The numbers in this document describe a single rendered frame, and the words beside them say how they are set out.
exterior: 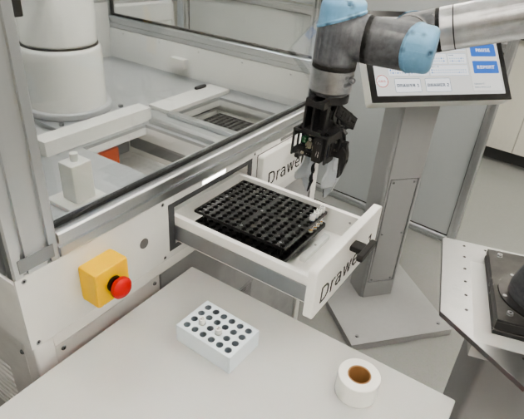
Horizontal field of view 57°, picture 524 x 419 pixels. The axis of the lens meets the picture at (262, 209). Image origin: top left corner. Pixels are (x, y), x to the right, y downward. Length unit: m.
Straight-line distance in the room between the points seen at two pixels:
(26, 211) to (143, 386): 0.34
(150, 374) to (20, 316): 0.23
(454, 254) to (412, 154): 0.69
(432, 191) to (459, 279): 1.54
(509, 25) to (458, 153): 1.70
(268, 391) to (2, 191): 0.51
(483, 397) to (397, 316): 1.00
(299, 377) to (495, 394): 0.48
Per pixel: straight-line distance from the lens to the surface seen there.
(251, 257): 0.92
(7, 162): 0.73
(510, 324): 1.07
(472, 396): 1.21
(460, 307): 1.11
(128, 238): 0.93
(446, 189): 2.67
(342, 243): 0.90
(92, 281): 0.85
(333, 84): 0.84
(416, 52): 0.80
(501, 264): 1.23
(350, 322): 2.07
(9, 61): 0.71
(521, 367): 1.04
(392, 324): 2.11
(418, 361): 2.05
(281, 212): 1.02
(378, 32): 0.81
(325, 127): 0.87
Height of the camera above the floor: 1.43
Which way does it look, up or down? 31 degrees down
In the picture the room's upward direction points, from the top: 4 degrees clockwise
